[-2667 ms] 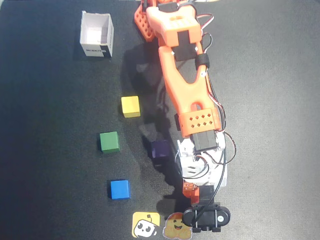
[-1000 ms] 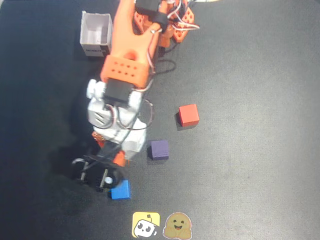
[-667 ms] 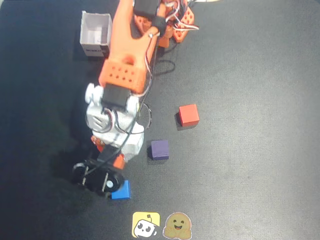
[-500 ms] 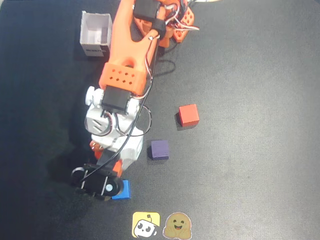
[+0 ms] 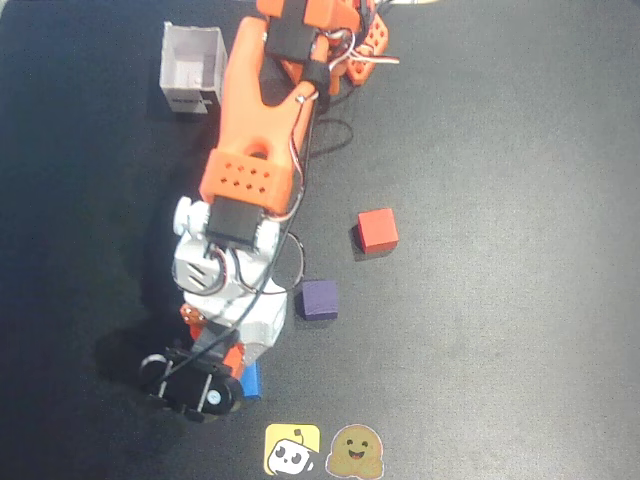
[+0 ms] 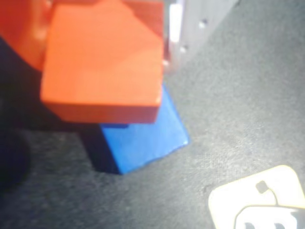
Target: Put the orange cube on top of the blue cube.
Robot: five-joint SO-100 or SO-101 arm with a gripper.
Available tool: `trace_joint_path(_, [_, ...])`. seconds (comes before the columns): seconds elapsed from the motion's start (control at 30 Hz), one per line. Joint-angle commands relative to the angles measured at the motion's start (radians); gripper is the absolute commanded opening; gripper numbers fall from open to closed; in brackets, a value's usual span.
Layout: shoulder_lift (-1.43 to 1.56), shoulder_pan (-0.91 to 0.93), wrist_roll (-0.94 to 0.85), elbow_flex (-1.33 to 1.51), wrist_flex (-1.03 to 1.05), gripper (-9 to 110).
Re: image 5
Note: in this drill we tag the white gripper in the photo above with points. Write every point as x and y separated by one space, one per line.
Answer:
231 361

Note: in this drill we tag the orange and white robot arm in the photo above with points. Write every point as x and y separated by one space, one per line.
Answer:
245 125

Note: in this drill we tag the orange robot base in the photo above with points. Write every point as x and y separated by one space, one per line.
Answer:
372 40

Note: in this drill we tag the blue cube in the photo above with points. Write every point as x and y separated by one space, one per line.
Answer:
251 382

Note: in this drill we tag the purple cube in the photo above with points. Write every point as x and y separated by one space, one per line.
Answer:
320 299

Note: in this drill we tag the red cube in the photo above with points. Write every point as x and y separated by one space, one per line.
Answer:
377 230

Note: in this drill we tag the yellow robot mascot sticker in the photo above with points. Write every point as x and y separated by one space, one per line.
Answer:
292 450

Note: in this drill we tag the hugging face emoji sticker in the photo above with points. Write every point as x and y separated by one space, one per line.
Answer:
355 450

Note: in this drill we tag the white cardboard box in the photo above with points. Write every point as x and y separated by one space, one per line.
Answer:
192 65

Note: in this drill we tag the black table mat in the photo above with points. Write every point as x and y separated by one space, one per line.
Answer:
500 250

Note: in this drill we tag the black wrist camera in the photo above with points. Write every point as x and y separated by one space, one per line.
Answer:
190 390

